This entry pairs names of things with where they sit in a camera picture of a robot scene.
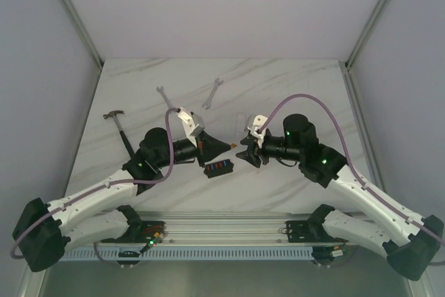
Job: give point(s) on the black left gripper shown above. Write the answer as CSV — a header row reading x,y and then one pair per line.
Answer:
x,y
201,151

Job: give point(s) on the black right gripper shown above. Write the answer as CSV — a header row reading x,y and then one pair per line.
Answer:
x,y
253,151

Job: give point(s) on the black fuse box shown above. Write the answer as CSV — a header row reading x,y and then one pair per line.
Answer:
x,y
218,168

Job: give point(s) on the clear fuse box cover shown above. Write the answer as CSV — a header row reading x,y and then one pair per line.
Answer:
x,y
240,124

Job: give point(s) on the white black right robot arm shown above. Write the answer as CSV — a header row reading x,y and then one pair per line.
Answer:
x,y
406,239

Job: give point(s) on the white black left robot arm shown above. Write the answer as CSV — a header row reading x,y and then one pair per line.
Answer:
x,y
45,231

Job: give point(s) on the silver open-end wrench right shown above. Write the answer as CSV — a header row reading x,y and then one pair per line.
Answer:
x,y
207,103

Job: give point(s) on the silver open-end wrench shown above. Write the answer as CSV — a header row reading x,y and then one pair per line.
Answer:
x,y
160,90
207,103

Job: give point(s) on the silver open-end wrench left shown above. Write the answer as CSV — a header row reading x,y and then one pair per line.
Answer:
x,y
160,90

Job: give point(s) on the small claw hammer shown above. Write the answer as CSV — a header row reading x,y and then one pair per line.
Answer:
x,y
114,116

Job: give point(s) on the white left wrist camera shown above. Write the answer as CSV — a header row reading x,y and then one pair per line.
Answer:
x,y
193,124

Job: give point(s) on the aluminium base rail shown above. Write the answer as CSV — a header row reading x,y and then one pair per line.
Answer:
x,y
223,228

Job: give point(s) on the slotted grey cable duct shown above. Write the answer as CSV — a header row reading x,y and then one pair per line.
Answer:
x,y
170,253

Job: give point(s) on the aluminium frame rail right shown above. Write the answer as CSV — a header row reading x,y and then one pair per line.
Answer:
x,y
370,25

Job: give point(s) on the aluminium frame post left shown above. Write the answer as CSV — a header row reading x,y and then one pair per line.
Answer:
x,y
82,32

